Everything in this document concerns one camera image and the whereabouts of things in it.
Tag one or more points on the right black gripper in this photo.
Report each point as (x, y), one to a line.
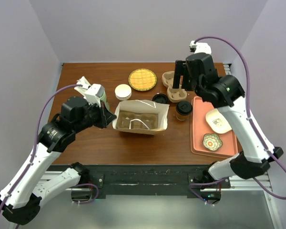
(180, 69)

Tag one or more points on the black coffee cup lid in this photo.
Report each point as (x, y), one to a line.
(184, 108)

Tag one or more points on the aluminium frame rail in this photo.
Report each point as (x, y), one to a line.
(252, 196)

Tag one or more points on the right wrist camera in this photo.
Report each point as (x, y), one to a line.
(200, 47)

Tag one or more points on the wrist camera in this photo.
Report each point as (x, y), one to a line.
(200, 47)
(93, 93)

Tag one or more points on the yellow woven coaster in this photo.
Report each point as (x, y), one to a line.
(142, 79)

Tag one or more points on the white wrapped straws bundle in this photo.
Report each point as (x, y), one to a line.
(82, 85)

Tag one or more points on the white square bowl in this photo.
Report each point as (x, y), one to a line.
(217, 122)

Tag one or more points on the floral patterned small dish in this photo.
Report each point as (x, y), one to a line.
(212, 141)

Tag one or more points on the stack of paper cups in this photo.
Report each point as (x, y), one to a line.
(123, 92)

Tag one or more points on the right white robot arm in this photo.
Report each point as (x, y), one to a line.
(228, 96)

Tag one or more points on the single cardboard cup carrier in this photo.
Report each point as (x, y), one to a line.
(131, 120)

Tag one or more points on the pink plastic tray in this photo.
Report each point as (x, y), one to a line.
(200, 127)

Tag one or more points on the brown paper bag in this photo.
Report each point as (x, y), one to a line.
(144, 106)

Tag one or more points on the stack of black lids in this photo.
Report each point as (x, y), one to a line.
(160, 98)

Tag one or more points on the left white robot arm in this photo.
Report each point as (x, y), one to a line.
(22, 199)

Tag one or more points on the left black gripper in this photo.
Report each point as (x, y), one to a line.
(109, 117)

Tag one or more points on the green straw holder cup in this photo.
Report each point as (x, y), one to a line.
(103, 97)

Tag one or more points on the brown paper coffee cup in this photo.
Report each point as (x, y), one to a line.
(181, 117)

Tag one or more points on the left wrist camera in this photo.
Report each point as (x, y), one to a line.
(93, 93)

